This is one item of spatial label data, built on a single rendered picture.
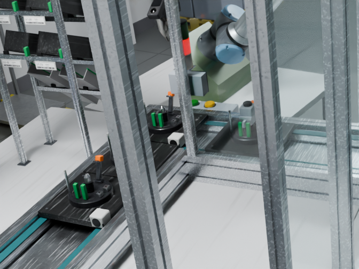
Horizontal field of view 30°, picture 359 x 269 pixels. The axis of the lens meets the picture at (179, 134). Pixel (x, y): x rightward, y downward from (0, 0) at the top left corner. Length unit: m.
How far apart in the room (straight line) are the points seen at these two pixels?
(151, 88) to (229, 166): 0.98
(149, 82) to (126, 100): 2.15
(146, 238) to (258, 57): 0.37
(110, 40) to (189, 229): 1.16
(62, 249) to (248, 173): 0.64
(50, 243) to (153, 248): 0.92
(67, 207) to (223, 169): 0.53
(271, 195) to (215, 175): 1.17
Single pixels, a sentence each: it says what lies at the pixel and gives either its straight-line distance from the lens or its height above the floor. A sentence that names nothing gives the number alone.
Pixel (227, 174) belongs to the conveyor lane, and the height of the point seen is 0.91.
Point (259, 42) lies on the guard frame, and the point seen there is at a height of 1.71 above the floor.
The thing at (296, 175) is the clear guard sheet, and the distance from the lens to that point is 1.05.
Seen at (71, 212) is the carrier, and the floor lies 0.97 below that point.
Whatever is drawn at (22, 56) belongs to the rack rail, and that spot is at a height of 1.31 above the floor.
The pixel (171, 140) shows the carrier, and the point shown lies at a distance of 2.32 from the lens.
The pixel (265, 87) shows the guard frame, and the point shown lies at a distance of 0.98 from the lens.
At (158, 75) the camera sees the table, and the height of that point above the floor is 0.86.
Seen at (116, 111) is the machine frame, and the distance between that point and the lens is 1.04.
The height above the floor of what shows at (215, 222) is 0.86.
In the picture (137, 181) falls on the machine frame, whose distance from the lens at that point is 1.08.
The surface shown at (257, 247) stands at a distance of 1.95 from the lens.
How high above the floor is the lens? 2.03
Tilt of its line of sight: 27 degrees down
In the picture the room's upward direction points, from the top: 9 degrees counter-clockwise
